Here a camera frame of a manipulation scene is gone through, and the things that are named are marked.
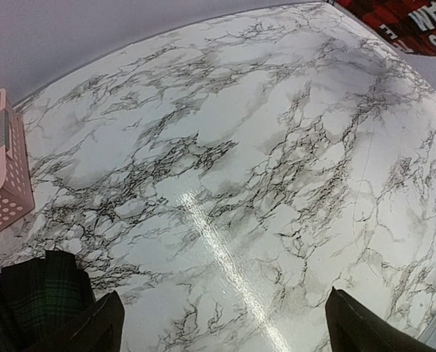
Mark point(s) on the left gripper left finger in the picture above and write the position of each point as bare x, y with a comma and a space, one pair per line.
98, 328

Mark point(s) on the red black plaid garment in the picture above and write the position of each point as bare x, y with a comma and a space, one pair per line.
408, 25

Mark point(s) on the dark green plaid garment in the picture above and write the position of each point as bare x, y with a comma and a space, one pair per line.
40, 296

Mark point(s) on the pink plastic laundry basket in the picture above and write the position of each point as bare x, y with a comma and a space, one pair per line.
16, 196

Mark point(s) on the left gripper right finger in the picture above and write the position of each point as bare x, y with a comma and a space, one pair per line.
353, 327

